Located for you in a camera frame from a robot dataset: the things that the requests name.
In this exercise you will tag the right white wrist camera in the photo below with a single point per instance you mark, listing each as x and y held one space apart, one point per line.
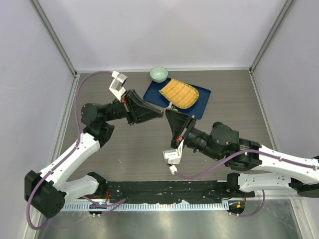
172 157

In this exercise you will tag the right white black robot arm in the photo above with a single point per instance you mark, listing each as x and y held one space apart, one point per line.
256 167

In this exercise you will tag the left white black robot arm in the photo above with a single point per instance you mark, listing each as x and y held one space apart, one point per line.
48 190

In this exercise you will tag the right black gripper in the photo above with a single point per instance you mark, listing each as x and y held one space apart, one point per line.
181 124

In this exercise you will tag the light green ceramic bowl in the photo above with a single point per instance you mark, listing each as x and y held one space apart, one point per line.
159 74

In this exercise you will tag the slotted white cable duct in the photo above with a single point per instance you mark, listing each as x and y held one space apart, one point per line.
83 206

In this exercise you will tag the yellow woven bamboo mat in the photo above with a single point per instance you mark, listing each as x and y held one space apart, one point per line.
180 94

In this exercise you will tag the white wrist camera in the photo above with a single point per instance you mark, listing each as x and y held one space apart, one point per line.
117 85
172 157

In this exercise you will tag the dark blue tray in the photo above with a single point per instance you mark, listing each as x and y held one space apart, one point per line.
152 95

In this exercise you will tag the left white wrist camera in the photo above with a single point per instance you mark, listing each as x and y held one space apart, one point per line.
117 85

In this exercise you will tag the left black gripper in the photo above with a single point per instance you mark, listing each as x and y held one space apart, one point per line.
142 111

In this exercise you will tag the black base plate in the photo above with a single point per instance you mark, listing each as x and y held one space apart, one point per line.
168 192

